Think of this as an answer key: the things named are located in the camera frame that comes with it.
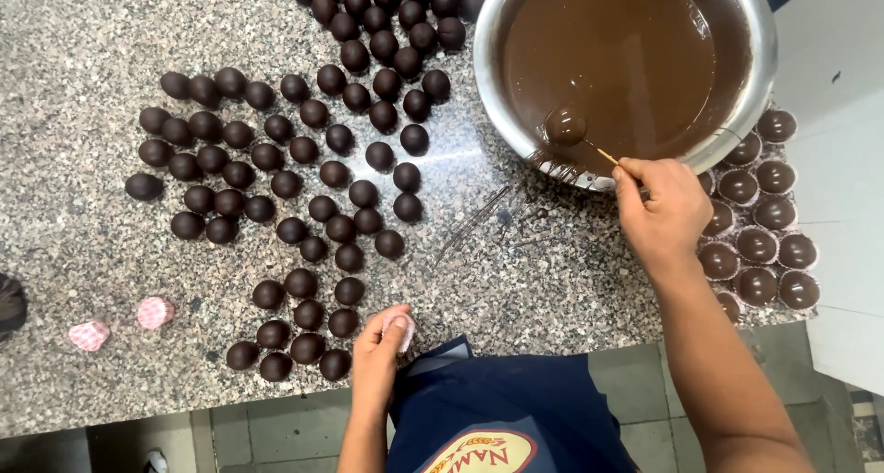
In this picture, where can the white shoe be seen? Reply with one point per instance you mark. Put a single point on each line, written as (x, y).
(156, 463)

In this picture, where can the person's right hand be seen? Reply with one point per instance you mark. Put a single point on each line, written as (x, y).
(666, 214)

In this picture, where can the person's left hand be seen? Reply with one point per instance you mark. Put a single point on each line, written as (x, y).
(373, 369)

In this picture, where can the pink checked paper cup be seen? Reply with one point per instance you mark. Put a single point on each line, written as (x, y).
(88, 335)
(155, 313)
(406, 336)

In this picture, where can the wet chocolate-coated ball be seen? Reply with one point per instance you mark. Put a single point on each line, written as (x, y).
(565, 126)

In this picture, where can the group of bare chocolate balls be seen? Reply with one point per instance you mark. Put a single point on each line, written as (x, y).
(205, 125)

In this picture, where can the dark blue apron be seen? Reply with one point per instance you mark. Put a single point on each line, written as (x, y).
(504, 411)

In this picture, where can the large steel mixing bowl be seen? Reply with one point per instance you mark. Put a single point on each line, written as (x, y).
(487, 79)

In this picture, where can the melted brown chocolate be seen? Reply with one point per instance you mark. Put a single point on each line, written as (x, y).
(621, 58)

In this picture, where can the dark round object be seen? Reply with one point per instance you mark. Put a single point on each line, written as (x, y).
(11, 304)

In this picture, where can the thin wooden skewer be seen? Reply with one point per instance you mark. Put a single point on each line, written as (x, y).
(602, 154)

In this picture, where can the group of chocolates in cups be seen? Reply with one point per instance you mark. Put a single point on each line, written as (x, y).
(757, 245)

